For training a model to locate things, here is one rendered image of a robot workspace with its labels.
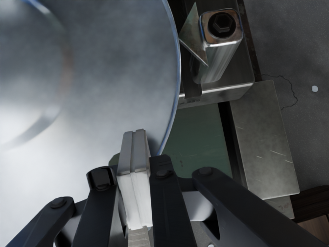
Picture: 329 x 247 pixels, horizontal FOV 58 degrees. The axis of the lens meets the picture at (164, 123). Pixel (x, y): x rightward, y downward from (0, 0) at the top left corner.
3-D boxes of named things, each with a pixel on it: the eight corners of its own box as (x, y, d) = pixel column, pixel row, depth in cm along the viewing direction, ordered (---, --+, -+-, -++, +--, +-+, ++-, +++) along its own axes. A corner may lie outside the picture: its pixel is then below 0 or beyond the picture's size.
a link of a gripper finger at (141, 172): (131, 171, 13) (148, 167, 13) (133, 129, 20) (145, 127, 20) (145, 229, 14) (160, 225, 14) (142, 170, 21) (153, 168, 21)
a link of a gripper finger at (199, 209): (152, 201, 12) (224, 186, 12) (148, 156, 17) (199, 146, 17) (158, 233, 12) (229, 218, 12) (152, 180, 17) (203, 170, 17)
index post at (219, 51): (222, 80, 30) (248, 36, 21) (193, 85, 30) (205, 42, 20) (216, 55, 30) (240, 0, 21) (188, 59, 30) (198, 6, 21)
